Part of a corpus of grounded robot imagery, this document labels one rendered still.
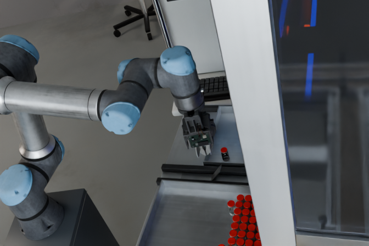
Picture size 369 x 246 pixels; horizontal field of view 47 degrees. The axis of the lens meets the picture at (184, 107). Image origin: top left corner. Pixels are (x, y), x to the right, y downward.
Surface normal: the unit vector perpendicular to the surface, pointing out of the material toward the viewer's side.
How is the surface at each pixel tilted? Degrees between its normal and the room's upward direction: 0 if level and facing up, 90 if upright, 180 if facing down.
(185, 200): 0
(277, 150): 90
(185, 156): 0
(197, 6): 90
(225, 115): 0
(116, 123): 90
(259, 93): 90
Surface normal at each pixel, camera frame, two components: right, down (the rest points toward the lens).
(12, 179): -0.26, -0.65
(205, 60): -0.10, 0.66
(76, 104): -0.25, 0.00
